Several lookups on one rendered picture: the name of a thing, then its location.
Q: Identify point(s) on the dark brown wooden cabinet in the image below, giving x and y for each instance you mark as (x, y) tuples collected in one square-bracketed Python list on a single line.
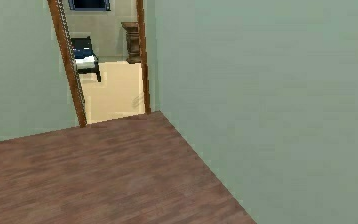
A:
[(133, 41)]

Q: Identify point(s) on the black chair with white cushion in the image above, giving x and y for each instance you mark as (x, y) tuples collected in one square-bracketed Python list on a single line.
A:
[(84, 57)]

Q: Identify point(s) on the blue framed window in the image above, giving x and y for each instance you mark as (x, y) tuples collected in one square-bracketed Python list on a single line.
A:
[(88, 4)]

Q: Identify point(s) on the brown wooden door frame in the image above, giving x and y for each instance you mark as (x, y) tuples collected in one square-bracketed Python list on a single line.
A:
[(73, 80)]

